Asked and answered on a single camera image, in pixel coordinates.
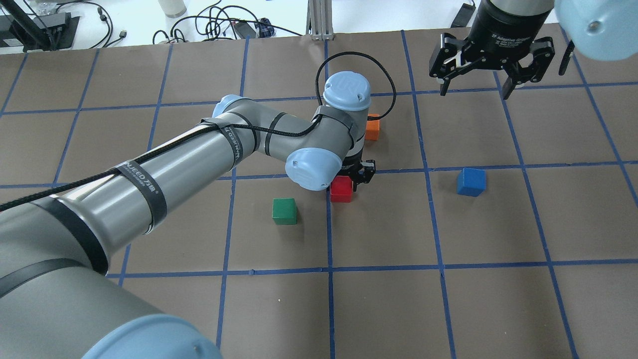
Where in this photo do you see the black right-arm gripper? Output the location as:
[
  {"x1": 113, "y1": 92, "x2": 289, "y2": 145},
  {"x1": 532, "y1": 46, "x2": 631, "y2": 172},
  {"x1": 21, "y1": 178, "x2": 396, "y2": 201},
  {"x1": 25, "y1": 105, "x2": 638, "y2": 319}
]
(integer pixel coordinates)
[{"x1": 429, "y1": 0, "x2": 555, "y2": 100}]

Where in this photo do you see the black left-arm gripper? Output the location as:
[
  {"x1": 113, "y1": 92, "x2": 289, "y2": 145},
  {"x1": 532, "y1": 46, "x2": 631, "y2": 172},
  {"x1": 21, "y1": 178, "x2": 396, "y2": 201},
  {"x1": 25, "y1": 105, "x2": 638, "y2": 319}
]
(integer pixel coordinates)
[{"x1": 341, "y1": 152, "x2": 376, "y2": 192}]

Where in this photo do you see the red wooden block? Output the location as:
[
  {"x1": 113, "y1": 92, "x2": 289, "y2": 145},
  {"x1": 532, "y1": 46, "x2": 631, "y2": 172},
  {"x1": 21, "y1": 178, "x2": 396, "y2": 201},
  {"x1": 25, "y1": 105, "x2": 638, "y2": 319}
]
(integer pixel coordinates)
[{"x1": 329, "y1": 176, "x2": 353, "y2": 203}]

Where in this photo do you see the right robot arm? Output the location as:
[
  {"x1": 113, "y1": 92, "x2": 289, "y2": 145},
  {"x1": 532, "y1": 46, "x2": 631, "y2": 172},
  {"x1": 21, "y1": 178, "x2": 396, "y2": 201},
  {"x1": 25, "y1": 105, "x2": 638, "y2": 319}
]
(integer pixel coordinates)
[{"x1": 429, "y1": 0, "x2": 638, "y2": 100}]

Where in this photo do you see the orange wooden block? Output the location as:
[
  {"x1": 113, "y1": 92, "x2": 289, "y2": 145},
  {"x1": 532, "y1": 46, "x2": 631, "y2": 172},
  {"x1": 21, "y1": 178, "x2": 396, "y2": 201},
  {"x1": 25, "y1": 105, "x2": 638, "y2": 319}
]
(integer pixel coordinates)
[{"x1": 364, "y1": 114, "x2": 381, "y2": 141}]

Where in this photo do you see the green wooden block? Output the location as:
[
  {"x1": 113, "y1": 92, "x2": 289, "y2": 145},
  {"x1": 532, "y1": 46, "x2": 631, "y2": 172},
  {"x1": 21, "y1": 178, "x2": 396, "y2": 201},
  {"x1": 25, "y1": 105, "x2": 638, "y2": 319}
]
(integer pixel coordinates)
[{"x1": 272, "y1": 197, "x2": 297, "y2": 225}]

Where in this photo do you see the blue wooden block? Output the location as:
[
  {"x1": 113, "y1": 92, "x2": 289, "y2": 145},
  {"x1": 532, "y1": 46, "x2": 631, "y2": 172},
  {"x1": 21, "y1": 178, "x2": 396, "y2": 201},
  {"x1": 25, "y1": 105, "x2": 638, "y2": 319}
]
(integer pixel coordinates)
[{"x1": 456, "y1": 168, "x2": 487, "y2": 197}]

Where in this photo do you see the black power adapter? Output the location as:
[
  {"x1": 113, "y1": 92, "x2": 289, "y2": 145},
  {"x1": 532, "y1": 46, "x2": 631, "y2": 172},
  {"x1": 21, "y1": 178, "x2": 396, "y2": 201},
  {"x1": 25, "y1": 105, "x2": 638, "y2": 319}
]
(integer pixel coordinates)
[{"x1": 232, "y1": 21, "x2": 257, "y2": 39}]

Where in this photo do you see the white bottle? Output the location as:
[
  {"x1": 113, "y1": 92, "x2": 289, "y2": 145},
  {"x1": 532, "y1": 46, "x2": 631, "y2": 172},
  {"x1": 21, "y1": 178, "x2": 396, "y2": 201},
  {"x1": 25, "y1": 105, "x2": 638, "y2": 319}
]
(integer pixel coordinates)
[{"x1": 158, "y1": 0, "x2": 187, "y2": 19}]

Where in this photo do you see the black monitor stand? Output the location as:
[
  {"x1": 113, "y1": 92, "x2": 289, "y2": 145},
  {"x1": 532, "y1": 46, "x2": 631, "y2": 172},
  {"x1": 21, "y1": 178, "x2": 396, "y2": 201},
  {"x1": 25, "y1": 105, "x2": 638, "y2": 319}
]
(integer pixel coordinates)
[{"x1": 0, "y1": 0, "x2": 80, "y2": 52}]

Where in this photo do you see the aluminium frame post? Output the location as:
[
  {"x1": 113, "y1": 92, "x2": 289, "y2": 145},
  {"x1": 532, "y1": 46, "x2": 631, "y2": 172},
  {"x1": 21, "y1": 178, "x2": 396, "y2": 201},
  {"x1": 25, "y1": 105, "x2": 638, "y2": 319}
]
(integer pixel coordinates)
[{"x1": 306, "y1": 0, "x2": 334, "y2": 41}]

